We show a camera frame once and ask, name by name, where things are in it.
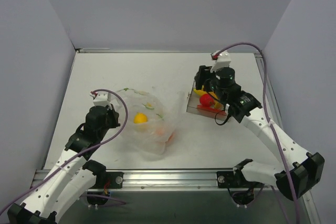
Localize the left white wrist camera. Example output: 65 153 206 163
90 91 111 108

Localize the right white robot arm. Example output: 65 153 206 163
195 66 325 200

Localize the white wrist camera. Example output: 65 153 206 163
90 91 111 108
210 50 231 73

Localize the clear plastic box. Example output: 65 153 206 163
186 81 227 123

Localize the aluminium rail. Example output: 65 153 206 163
34 168 276 191
254 49 297 168

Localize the aluminium right side rail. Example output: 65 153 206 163
254 49 297 168

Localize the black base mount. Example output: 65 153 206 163
92 171 124 189
216 170 243 189

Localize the translucent plastic bag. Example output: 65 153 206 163
116 88 186 161

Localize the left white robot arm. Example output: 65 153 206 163
6 103 124 223

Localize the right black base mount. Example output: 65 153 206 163
216 170 243 189

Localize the orange fruit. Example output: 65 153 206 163
155 127 175 143

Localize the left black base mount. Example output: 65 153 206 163
92 171 124 189

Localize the yellow banana bunch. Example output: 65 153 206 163
193 89 222 109

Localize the yellow lemon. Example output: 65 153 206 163
133 113 148 124

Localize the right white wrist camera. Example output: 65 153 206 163
210 50 231 73

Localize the red watermelon slice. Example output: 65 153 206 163
197 105 226 115

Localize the aluminium front rail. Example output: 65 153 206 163
34 168 276 191

